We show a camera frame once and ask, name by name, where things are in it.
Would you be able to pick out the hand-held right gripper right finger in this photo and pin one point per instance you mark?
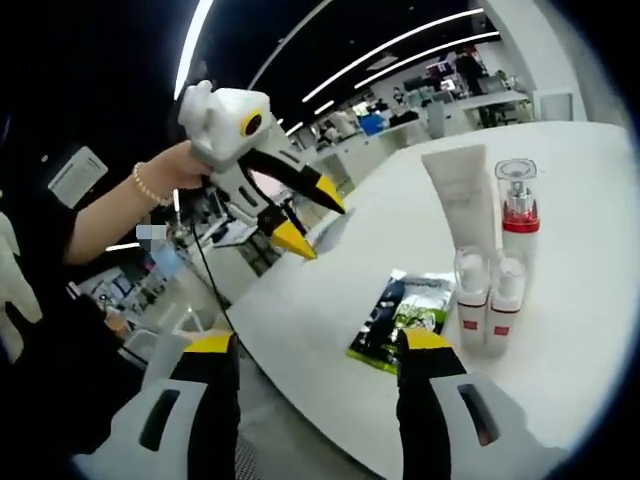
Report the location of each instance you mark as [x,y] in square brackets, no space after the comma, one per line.
[425,400]

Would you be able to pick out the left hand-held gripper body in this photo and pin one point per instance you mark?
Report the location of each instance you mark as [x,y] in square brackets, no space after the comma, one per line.
[220,125]

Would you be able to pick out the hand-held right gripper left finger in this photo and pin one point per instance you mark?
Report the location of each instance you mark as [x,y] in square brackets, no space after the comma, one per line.
[215,400]

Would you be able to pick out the small red label skincare bottle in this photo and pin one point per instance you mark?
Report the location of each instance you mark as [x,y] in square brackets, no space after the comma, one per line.
[506,330]
[472,320]

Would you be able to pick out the green black skincare sachet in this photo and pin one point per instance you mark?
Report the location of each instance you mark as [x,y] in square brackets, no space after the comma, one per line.
[395,310]

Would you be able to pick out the white skincare tube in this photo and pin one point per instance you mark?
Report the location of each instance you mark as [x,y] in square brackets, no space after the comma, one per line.
[465,200]

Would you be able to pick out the red collar skincare bottle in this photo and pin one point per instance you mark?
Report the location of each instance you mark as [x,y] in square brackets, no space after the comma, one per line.
[520,235]

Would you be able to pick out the person's left hand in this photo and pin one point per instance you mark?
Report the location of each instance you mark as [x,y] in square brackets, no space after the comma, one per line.
[185,167]

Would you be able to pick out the blue plastic bin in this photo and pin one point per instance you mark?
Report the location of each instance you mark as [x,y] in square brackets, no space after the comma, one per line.
[374,125]

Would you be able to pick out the ceiling air vent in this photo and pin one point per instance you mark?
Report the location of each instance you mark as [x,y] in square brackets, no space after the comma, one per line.
[77,175]

